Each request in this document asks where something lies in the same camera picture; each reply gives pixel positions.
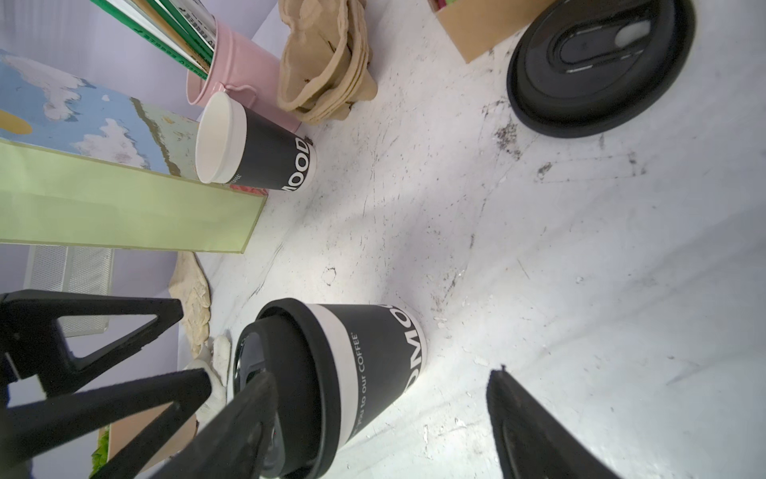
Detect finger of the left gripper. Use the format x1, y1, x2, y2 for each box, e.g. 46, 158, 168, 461
1, 289, 184, 398
1, 369, 211, 478

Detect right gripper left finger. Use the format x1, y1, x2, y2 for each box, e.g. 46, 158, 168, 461
154, 372, 278, 479

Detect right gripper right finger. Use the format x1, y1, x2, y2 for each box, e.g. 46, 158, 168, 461
486, 367, 618, 479

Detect black plastic cup lid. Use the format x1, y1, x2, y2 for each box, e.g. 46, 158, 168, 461
233, 299, 341, 478

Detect black white paper coffee cup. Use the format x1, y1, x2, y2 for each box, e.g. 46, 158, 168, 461
308, 303, 426, 447

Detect stacked paper coffee cup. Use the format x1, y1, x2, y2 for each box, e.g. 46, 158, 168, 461
195, 92, 317, 193

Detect paper bowl with greens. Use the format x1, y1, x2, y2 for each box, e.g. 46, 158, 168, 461
89, 400, 199, 479

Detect white mesh two-tier shelf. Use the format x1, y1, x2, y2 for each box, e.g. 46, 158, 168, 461
23, 244, 115, 339

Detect green paper gift bag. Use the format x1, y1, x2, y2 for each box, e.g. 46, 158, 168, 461
1, 52, 267, 253

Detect pink straw holder cup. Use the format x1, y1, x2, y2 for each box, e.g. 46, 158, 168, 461
186, 20, 301, 133

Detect brown pulp cup carriers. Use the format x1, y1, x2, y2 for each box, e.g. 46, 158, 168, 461
277, 0, 378, 125

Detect cardboard napkin box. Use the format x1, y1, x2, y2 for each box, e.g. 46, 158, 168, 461
429, 0, 554, 64

